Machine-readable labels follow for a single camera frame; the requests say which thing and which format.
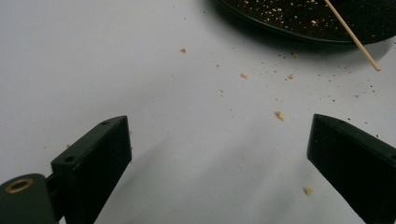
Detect thin wooden skewer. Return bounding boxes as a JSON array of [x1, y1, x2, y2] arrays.
[[323, 0, 382, 73]]

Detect black round plate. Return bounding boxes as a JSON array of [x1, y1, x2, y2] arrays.
[[214, 0, 396, 47]]

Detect scattered light crumbs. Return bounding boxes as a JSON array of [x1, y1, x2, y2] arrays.
[[64, 6, 381, 197]]

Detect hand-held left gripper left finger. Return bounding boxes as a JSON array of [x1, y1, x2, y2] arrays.
[[50, 115, 133, 224]]

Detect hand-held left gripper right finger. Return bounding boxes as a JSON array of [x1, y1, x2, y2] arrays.
[[306, 113, 396, 224]]

